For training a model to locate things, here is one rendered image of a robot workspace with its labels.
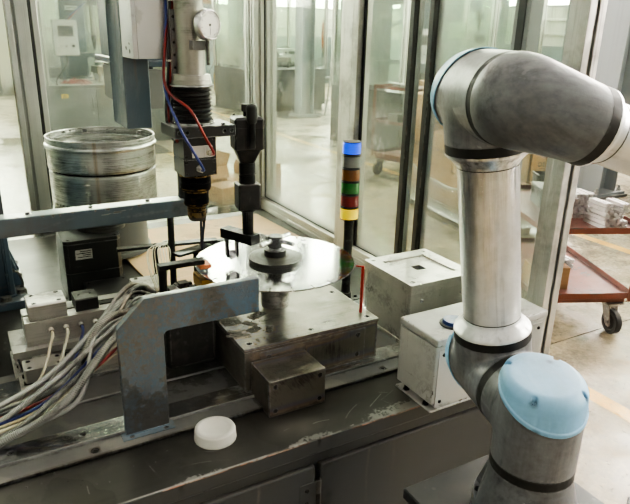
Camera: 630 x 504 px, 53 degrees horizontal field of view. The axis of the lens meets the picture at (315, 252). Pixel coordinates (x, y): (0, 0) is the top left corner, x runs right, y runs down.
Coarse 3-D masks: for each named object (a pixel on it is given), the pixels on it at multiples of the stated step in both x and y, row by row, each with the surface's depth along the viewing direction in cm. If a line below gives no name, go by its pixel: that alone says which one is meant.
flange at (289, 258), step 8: (264, 248) 130; (288, 248) 135; (248, 256) 130; (256, 256) 130; (264, 256) 129; (272, 256) 128; (280, 256) 128; (288, 256) 130; (296, 256) 130; (256, 264) 127; (264, 264) 126; (272, 264) 126; (280, 264) 126; (288, 264) 126; (296, 264) 128
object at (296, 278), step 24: (264, 240) 143; (288, 240) 143; (312, 240) 144; (216, 264) 128; (240, 264) 128; (312, 264) 129; (336, 264) 129; (264, 288) 116; (288, 288) 117; (312, 288) 117
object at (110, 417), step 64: (192, 0) 104; (192, 64) 108; (192, 128) 109; (192, 192) 115; (128, 320) 99; (192, 320) 105; (256, 320) 126; (320, 320) 127; (0, 384) 118; (128, 384) 102; (192, 384) 121; (256, 384) 115; (320, 384) 116; (0, 448) 102; (64, 448) 101; (128, 448) 103
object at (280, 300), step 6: (264, 294) 131; (270, 294) 130; (276, 294) 130; (282, 294) 131; (288, 294) 133; (264, 300) 132; (270, 300) 131; (276, 300) 131; (282, 300) 131; (288, 300) 133; (264, 306) 132; (270, 306) 131; (276, 306) 131; (282, 306) 132
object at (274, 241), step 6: (264, 234) 131; (270, 234) 130; (276, 234) 130; (282, 234) 131; (288, 234) 132; (270, 240) 128; (276, 240) 128; (282, 240) 128; (264, 246) 126; (270, 246) 129; (276, 246) 128
